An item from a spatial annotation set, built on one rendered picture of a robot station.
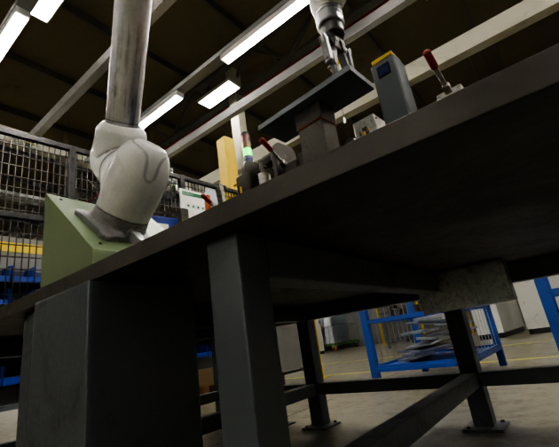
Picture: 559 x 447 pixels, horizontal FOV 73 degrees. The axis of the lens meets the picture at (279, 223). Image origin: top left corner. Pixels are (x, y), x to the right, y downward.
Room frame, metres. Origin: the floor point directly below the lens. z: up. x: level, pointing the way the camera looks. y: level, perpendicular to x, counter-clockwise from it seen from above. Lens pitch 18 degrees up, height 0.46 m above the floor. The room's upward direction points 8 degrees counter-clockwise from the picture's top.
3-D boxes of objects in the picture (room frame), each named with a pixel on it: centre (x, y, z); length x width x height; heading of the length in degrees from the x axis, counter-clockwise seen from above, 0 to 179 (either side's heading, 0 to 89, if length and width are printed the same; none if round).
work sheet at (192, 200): (2.17, 0.51, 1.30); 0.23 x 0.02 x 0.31; 139
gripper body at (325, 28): (0.97, -0.26, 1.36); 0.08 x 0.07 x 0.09; 132
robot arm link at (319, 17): (0.97, -0.26, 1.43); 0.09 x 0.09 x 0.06
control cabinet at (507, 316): (9.22, -4.74, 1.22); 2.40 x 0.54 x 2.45; 141
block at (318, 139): (1.03, -0.16, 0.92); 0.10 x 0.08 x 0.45; 49
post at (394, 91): (0.86, -0.36, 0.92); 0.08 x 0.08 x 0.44; 49
